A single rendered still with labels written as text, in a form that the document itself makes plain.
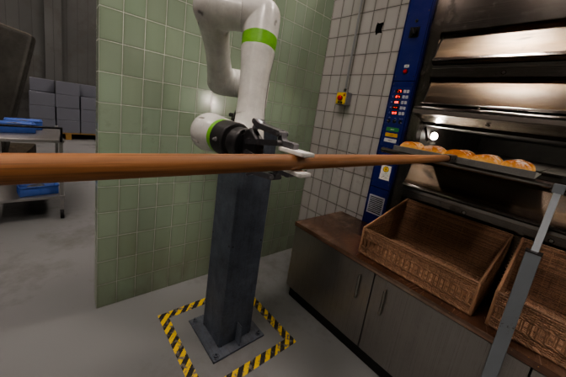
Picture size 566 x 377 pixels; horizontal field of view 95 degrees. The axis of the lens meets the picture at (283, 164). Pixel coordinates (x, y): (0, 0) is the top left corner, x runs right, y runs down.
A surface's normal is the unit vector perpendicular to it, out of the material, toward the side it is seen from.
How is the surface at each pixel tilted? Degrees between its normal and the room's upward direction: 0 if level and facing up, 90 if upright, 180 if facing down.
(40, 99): 90
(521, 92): 70
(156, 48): 90
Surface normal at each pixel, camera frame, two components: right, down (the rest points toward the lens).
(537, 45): -0.65, -0.32
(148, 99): 0.64, 0.24
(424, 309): -0.75, 0.02
